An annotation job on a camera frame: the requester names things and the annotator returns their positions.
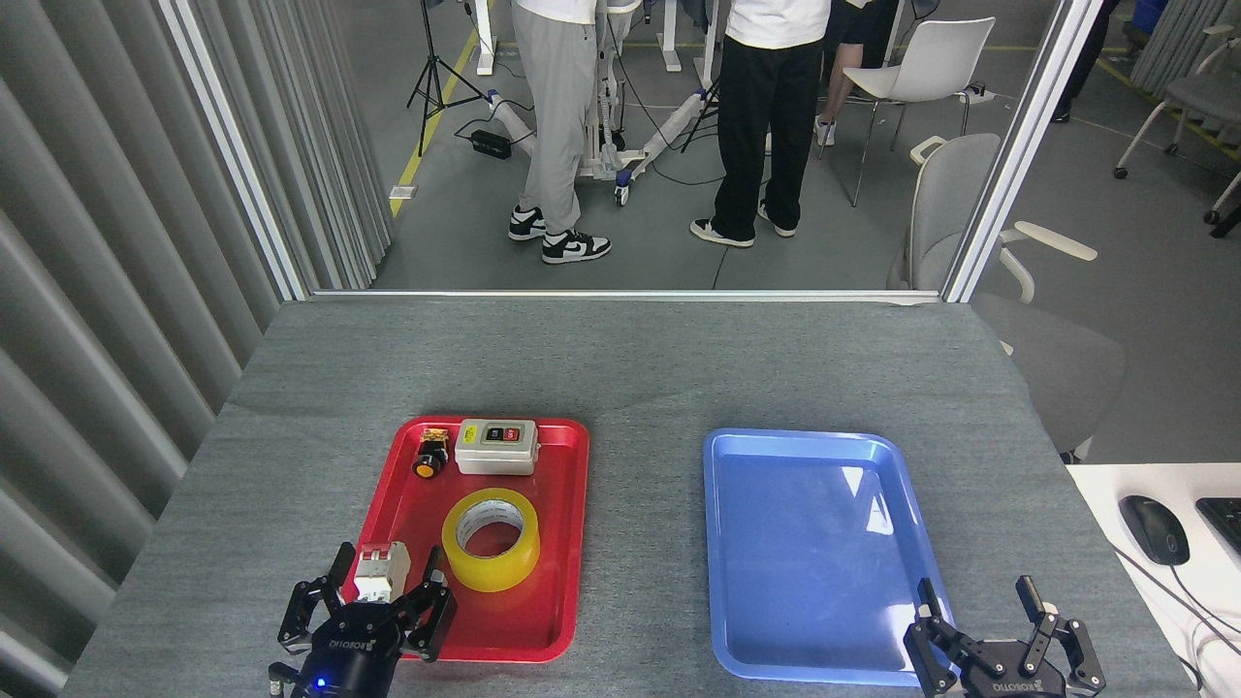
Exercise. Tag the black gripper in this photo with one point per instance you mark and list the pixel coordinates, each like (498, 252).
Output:
(349, 654)
(1008, 679)

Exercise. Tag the yellow tape roll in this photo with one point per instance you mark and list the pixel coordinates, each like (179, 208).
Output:
(465, 572)

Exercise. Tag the white red circuit breaker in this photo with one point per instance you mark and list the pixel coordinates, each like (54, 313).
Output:
(380, 572)

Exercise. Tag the black orange push button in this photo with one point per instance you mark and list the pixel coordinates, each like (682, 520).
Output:
(428, 456)

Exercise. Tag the red plastic tray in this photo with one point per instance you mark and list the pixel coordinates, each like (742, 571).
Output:
(543, 465)

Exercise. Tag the white desk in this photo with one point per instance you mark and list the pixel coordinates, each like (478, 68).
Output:
(1105, 490)

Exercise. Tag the blue plastic tray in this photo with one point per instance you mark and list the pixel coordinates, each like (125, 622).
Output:
(805, 553)

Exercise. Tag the black computer mouse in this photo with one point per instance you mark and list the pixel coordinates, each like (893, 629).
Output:
(1154, 531)

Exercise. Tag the black keyboard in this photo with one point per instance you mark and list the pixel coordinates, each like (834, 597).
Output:
(1224, 519)

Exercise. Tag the grey office chair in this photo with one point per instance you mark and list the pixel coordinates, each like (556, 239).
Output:
(945, 204)

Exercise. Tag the black power adapter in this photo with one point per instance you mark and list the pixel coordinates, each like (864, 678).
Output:
(491, 143)

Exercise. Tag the person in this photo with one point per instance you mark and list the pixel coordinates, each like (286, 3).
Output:
(557, 116)
(766, 107)
(839, 82)
(1081, 68)

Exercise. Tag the black tripod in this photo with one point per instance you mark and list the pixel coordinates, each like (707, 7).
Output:
(433, 68)

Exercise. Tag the white wheeled stand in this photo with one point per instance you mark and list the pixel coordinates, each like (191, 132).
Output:
(669, 126)

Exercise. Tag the white power strip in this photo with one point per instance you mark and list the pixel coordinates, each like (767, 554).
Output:
(977, 95)

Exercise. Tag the white plastic chair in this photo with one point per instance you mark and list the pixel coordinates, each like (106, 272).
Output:
(931, 63)

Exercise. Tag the grey wheeled chair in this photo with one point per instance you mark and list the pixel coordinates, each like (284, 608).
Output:
(1202, 97)

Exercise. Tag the white two-button switch box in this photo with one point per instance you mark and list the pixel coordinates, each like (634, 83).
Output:
(494, 456)

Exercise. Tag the silver rail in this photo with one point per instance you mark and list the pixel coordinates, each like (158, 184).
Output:
(620, 295)

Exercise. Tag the silver post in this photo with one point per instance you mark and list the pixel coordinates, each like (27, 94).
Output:
(1018, 155)
(238, 155)

